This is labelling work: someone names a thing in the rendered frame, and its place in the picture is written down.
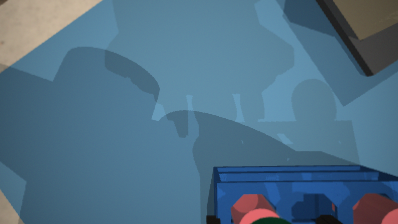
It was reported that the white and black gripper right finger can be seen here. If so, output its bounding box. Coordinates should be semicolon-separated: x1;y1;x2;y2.
316;215;343;224

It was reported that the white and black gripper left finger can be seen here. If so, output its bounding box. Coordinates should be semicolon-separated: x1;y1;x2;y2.
206;216;221;224

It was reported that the blue bench mat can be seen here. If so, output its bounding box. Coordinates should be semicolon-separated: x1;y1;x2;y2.
0;0;398;224

